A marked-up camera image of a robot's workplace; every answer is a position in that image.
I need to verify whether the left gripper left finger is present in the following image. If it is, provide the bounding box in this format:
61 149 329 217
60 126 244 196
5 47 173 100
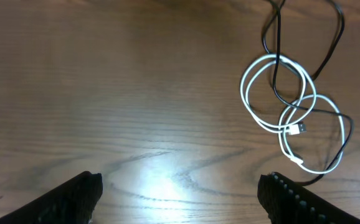
0 171 103 224

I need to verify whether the white usb cable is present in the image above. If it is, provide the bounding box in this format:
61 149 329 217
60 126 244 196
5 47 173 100
239 54 346 175

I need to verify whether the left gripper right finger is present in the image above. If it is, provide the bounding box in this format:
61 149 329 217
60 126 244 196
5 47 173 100
257 172 360 224

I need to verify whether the black usb cable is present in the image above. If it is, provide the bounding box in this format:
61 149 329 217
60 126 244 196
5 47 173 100
261 0 354 187

